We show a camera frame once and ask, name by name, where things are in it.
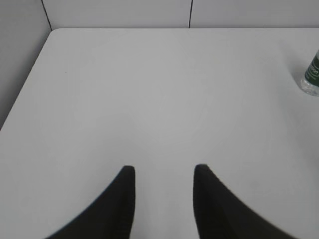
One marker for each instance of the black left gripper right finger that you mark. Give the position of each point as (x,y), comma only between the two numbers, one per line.
(219,214)

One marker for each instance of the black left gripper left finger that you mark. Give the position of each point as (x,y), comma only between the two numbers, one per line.
(110,216)

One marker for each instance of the clear cestbon water bottle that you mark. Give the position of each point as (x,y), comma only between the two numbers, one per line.
(310,80)

